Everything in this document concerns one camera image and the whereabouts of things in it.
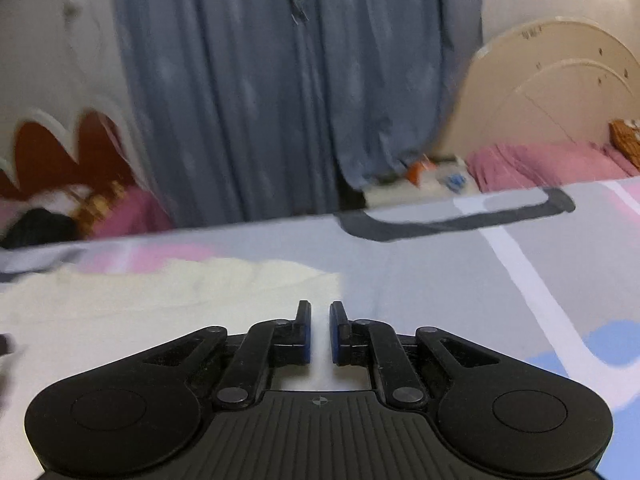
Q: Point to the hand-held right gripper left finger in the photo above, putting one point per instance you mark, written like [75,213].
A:
[305,340]

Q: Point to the blue grey curtain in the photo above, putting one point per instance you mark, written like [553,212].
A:
[280,100]

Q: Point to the pastel patterned bed sheet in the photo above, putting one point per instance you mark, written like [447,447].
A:
[475,285]

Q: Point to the pink bedding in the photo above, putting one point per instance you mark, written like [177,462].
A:
[540,165]
[135,212]

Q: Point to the orange object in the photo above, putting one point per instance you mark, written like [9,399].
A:
[416,171]

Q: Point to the cream arched headboard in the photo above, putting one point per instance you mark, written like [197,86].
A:
[540,100]

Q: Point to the cream white garment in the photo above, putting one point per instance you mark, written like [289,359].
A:
[150,305]

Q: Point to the red headboard with white trim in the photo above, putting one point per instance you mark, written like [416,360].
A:
[45,160]

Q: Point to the white nightstand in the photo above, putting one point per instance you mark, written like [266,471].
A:
[415,185]

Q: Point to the black cloth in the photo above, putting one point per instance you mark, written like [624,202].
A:
[37,227]

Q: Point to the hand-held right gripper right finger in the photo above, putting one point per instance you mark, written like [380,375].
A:
[336,340]

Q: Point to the brown patterned pillow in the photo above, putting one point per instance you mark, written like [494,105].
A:
[627,140]

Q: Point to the floral patterned pillow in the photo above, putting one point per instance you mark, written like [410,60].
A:
[95,202]

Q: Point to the blue object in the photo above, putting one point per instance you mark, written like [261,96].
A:
[455,181]

